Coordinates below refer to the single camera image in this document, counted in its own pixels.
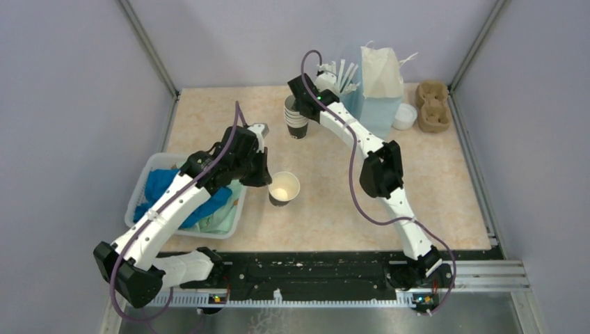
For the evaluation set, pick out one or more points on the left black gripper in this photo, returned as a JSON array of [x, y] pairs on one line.
[[263, 177]]

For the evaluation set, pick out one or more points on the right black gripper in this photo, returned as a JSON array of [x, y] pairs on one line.
[[319, 90]]

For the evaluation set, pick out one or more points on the stack of paper cups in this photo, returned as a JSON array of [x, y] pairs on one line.
[[297, 125]]

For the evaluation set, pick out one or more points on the black paper coffee cup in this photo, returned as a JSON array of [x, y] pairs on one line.
[[284, 188]]

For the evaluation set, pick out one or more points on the white plastic cup lid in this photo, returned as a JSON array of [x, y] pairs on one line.
[[405, 117]]

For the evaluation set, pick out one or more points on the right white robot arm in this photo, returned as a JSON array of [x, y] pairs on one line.
[[381, 175]]

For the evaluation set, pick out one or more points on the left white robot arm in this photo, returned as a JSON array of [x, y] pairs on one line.
[[131, 264]]

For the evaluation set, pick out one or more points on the bundle of wrapped straws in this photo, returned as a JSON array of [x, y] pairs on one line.
[[337, 77]]

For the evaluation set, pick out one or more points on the blue straw holder cup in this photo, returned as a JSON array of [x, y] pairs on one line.
[[353, 103]]

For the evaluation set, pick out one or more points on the light green cloth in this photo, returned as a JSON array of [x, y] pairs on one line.
[[222, 220]]

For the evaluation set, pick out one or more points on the light blue paper bag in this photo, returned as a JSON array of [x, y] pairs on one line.
[[381, 88]]

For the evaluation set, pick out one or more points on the blue cloth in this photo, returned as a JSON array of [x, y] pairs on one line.
[[160, 179]]

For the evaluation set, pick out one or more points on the white plastic basket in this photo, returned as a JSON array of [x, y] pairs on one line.
[[179, 200]]

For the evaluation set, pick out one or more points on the brown pulp cup carrier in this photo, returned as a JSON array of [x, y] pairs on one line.
[[431, 98]]

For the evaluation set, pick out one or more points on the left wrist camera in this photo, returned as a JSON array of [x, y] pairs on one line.
[[260, 129]]

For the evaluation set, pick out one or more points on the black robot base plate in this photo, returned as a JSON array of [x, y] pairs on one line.
[[319, 276]]

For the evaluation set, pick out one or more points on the white cable duct strip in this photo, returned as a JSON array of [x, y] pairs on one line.
[[217, 299]]

